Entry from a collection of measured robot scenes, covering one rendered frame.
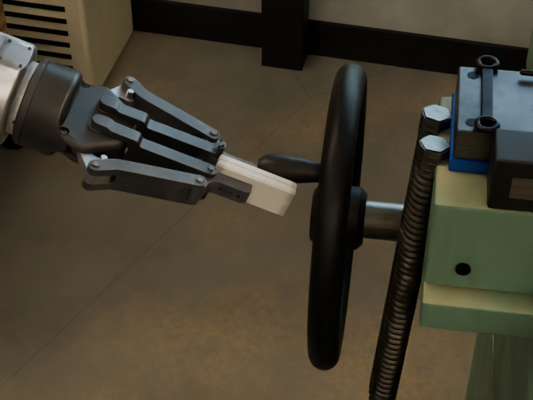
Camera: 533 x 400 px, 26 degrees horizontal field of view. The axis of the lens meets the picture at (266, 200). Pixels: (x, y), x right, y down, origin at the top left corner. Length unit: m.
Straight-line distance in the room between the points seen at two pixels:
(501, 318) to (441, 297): 0.05
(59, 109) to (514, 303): 0.40
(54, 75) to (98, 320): 1.19
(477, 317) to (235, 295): 1.21
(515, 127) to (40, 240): 1.48
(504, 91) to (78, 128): 0.34
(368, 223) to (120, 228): 1.23
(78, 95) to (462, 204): 0.33
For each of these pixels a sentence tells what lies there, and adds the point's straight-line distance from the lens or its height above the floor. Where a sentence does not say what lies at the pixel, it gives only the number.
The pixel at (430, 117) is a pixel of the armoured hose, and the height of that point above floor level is 0.97.
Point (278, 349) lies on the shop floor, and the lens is 2.04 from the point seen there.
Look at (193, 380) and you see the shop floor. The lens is 2.00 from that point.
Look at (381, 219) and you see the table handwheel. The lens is 1.08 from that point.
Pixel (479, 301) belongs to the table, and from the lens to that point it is 0.95.
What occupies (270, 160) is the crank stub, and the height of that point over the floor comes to 0.92.
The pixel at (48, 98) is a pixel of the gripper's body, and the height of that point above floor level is 1.00.
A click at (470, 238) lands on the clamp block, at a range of 0.92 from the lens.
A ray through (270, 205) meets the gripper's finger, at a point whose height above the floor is 0.89.
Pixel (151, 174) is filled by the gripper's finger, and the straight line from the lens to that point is 0.93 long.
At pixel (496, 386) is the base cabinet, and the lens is 1.24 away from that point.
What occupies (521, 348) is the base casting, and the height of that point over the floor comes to 0.77.
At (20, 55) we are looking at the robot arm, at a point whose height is 1.02.
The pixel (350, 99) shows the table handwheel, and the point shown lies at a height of 0.95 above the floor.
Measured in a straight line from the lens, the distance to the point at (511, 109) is 0.93.
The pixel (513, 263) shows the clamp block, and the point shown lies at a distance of 0.94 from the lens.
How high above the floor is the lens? 1.56
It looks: 43 degrees down
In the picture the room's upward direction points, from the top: straight up
